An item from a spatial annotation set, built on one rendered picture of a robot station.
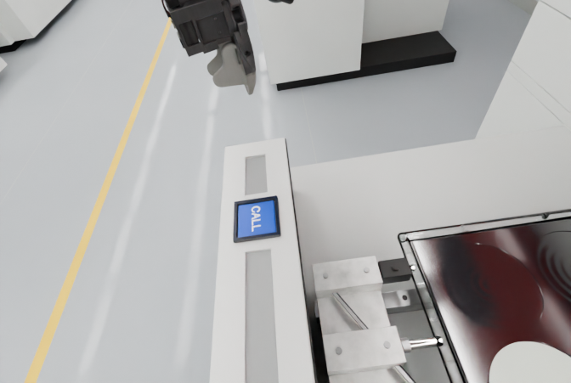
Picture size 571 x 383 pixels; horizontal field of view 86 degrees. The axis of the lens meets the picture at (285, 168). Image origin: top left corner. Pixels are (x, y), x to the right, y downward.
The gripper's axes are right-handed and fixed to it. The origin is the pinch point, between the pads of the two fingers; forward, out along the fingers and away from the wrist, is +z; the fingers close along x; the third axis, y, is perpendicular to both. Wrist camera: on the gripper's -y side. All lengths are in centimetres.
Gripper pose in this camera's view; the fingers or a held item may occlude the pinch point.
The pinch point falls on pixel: (252, 84)
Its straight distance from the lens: 48.2
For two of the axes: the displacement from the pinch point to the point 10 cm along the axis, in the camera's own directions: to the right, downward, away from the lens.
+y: -9.1, 3.9, -1.4
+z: 1.7, 6.6, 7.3
